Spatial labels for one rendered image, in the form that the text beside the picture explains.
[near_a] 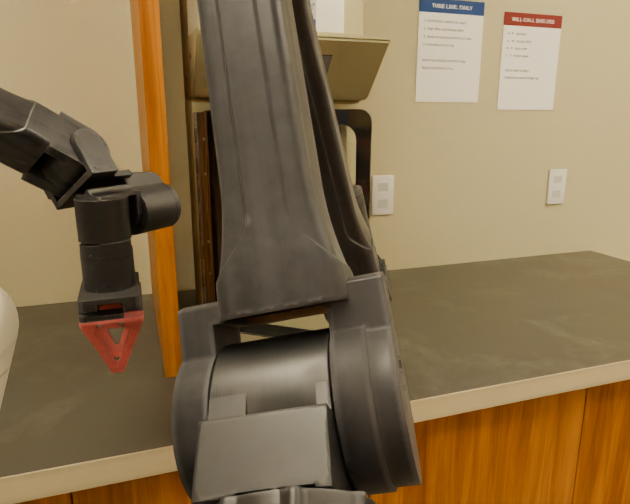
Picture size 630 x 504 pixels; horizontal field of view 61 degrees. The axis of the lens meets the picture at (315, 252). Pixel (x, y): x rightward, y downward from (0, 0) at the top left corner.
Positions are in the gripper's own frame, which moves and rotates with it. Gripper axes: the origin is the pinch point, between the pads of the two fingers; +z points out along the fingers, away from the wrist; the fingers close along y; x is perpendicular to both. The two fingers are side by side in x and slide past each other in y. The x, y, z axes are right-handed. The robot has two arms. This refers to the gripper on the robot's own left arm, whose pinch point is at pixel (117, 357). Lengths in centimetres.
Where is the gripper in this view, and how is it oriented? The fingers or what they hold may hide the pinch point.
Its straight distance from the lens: 70.1
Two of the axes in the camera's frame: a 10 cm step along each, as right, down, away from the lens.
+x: -9.5, 0.8, -3.2
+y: -3.3, -2.3, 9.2
